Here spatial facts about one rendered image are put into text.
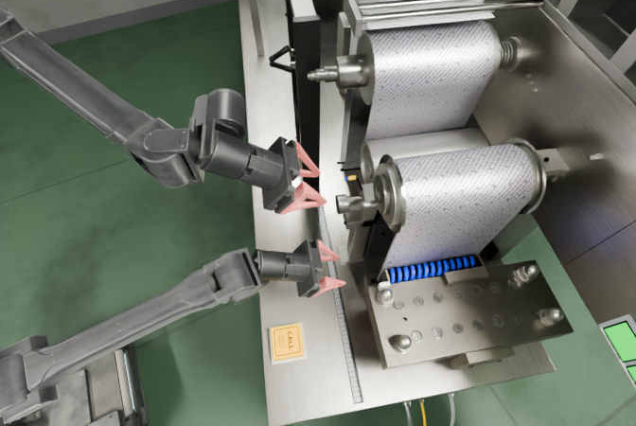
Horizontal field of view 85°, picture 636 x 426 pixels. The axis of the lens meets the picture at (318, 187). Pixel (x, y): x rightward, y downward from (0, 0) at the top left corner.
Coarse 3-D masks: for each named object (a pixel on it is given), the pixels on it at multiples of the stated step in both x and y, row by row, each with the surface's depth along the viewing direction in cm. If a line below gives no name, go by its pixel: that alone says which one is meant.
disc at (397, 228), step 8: (384, 160) 64; (392, 160) 60; (392, 168) 60; (400, 176) 57; (400, 184) 57; (400, 192) 57; (400, 200) 58; (400, 208) 59; (400, 216) 59; (400, 224) 60
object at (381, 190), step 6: (378, 180) 63; (384, 180) 61; (378, 186) 64; (384, 186) 60; (378, 192) 64; (384, 192) 60; (390, 192) 60; (378, 198) 65; (384, 198) 60; (390, 198) 60; (384, 204) 61; (390, 204) 61; (384, 210) 62; (390, 210) 62
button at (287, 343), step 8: (272, 328) 82; (280, 328) 82; (288, 328) 82; (296, 328) 82; (272, 336) 81; (280, 336) 81; (288, 336) 81; (296, 336) 81; (272, 344) 80; (280, 344) 80; (288, 344) 80; (296, 344) 80; (280, 352) 79; (288, 352) 79; (296, 352) 79; (280, 360) 80
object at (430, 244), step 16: (464, 224) 66; (480, 224) 67; (496, 224) 68; (400, 240) 67; (416, 240) 69; (432, 240) 70; (448, 240) 71; (464, 240) 73; (480, 240) 74; (400, 256) 74; (416, 256) 76; (432, 256) 77; (448, 256) 79
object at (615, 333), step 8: (608, 328) 58; (616, 328) 57; (624, 328) 56; (616, 336) 57; (624, 336) 56; (632, 336) 54; (616, 344) 57; (624, 344) 56; (632, 344) 54; (624, 352) 56; (632, 352) 55; (624, 360) 56
